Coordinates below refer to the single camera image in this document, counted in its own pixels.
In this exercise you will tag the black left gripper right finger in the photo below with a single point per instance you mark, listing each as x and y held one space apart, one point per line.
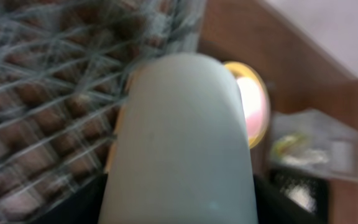
274 207

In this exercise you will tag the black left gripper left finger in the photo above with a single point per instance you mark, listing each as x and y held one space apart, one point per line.
82 207

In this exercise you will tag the green snack wrapper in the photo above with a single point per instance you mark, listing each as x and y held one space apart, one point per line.
289 144

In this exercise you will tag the pink bowl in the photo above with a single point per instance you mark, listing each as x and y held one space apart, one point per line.
254 107

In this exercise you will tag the cream cup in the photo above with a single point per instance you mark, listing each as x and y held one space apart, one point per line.
182 151

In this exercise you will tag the grey dishwasher rack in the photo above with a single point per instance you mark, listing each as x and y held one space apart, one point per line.
64 67

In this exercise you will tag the black tray bin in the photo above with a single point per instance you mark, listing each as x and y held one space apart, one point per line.
309 192

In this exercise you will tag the clear plastic bin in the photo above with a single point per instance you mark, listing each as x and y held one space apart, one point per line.
332 149

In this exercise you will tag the yellow plate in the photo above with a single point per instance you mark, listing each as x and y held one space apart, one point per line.
240 70

